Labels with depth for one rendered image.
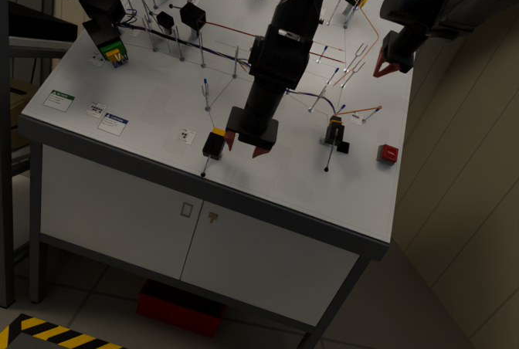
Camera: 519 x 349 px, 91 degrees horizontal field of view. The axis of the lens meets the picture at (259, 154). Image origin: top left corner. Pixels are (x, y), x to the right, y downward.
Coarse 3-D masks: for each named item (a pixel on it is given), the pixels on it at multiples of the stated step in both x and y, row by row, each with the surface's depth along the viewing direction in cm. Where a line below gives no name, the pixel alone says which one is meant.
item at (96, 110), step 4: (92, 104) 79; (96, 104) 79; (100, 104) 79; (104, 104) 79; (88, 108) 78; (92, 108) 78; (96, 108) 79; (100, 108) 79; (104, 108) 79; (88, 112) 78; (92, 112) 78; (96, 112) 78; (100, 112) 78; (92, 116) 78; (96, 116) 78; (100, 116) 78
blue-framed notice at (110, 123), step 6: (108, 114) 79; (102, 120) 78; (108, 120) 78; (114, 120) 78; (120, 120) 78; (126, 120) 79; (102, 126) 77; (108, 126) 77; (114, 126) 78; (120, 126) 78; (108, 132) 77; (114, 132) 77; (120, 132) 77
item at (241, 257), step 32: (224, 224) 85; (256, 224) 84; (192, 256) 91; (224, 256) 90; (256, 256) 88; (288, 256) 87; (320, 256) 86; (352, 256) 85; (224, 288) 95; (256, 288) 93; (288, 288) 92; (320, 288) 90
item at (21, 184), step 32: (0, 0) 65; (0, 32) 67; (0, 64) 70; (0, 96) 73; (0, 128) 76; (0, 160) 79; (0, 192) 84; (0, 224) 88; (0, 256) 94; (0, 288) 100
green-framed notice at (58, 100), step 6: (54, 90) 79; (48, 96) 78; (54, 96) 78; (60, 96) 78; (66, 96) 79; (72, 96) 79; (48, 102) 77; (54, 102) 77; (60, 102) 78; (66, 102) 78; (72, 102) 78; (54, 108) 77; (60, 108) 77; (66, 108) 77
